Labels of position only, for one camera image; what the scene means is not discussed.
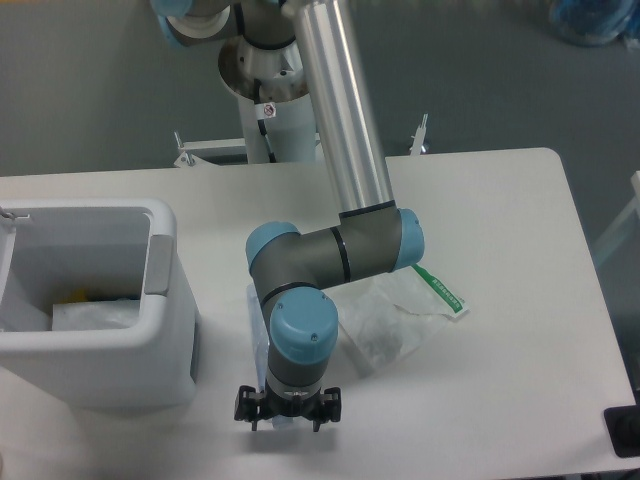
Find white trash in can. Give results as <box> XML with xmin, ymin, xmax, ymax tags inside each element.
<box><xmin>51</xmin><ymin>299</ymin><xmax>140</xmax><ymax>331</ymax></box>

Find blue plastic bag on floor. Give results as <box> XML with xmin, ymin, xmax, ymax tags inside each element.
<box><xmin>548</xmin><ymin>0</ymin><xmax>639</xmax><ymax>48</ymax></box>

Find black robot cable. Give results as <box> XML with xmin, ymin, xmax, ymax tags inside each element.
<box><xmin>252</xmin><ymin>77</ymin><xmax>278</xmax><ymax>164</ymax></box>

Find white pedestal base frame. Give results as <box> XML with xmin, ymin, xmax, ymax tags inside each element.
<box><xmin>173</xmin><ymin>112</ymin><xmax>431</xmax><ymax>168</ymax></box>

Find white green plastic bag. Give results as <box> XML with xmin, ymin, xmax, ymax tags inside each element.
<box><xmin>327</xmin><ymin>264</ymin><xmax>469</xmax><ymax>377</ymax></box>

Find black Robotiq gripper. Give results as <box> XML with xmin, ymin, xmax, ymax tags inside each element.
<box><xmin>234</xmin><ymin>384</ymin><xmax>342</xmax><ymax>433</ymax></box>

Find crushed clear plastic bottle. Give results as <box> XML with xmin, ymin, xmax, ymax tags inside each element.
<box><xmin>246</xmin><ymin>282</ymin><xmax>296</xmax><ymax>432</ymax></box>

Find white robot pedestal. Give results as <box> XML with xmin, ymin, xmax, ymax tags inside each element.
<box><xmin>218</xmin><ymin>36</ymin><xmax>317</xmax><ymax>164</ymax></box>

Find white frame at right edge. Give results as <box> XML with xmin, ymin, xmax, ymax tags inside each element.
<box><xmin>592</xmin><ymin>171</ymin><xmax>639</xmax><ymax>269</ymax></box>

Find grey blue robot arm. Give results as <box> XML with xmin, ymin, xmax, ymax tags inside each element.
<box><xmin>152</xmin><ymin>1</ymin><xmax>424</xmax><ymax>427</ymax></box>

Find white trash can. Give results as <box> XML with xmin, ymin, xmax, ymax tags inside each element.
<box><xmin>1</xmin><ymin>198</ymin><xmax>198</xmax><ymax>409</ymax></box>

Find black device at table edge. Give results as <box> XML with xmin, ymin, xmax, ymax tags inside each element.
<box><xmin>604</xmin><ymin>405</ymin><xmax>639</xmax><ymax>458</ymax></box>

